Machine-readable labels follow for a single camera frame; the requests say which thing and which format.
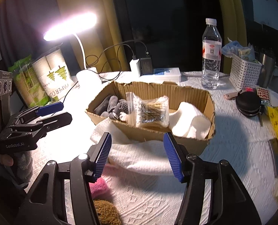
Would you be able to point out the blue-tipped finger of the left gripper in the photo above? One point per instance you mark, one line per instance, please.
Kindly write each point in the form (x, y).
(45, 110)

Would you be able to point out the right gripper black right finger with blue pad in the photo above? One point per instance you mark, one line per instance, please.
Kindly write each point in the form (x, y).
(176, 157)

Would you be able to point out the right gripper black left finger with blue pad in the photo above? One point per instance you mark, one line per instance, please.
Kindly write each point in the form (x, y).
(98, 155)

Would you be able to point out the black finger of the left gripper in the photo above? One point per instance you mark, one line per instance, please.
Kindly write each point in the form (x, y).
(54, 121)

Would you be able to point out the white paper towel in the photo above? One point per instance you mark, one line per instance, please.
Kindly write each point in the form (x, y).
(148, 157)

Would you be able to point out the cotton swab bag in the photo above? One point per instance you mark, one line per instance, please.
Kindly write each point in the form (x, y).
(147, 113)

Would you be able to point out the grey dotted gloves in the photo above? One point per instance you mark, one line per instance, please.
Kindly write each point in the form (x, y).
(113, 108)

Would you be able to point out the left hand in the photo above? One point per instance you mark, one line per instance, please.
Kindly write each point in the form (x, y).
(6, 160)

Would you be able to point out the green snack bag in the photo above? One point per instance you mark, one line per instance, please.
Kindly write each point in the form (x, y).
(28, 84)

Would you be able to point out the pink fluffy object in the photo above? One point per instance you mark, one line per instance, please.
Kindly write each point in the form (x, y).
(99, 190)

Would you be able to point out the paper cup package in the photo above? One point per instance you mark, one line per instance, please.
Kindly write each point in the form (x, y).
(53, 74)

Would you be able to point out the brown fuzzy toy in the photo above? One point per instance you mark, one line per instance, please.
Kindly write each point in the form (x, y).
(107, 213)

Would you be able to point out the brown cardboard box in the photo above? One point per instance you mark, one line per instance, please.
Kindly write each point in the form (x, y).
(201, 99)

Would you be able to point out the white power strip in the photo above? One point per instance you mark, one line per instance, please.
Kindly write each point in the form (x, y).
(171, 74)

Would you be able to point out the black round zipper pouch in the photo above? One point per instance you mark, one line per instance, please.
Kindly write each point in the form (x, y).
(248, 103)

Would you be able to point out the black power adapter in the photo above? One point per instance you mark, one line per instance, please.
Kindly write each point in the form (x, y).
(146, 64)

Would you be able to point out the white charger adapter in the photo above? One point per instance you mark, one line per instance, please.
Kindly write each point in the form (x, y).
(135, 67)

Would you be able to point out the dark phone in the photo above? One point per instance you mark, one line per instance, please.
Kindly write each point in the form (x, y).
(273, 144)

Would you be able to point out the white perforated plastic basket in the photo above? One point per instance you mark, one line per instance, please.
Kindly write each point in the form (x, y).
(244, 73)

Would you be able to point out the colourful patterned card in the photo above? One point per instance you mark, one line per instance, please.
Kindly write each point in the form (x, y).
(264, 95)

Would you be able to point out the clear plastic water bottle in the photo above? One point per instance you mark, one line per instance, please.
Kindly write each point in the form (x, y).
(211, 55)

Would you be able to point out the steel cup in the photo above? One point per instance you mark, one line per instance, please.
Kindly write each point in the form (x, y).
(268, 66)

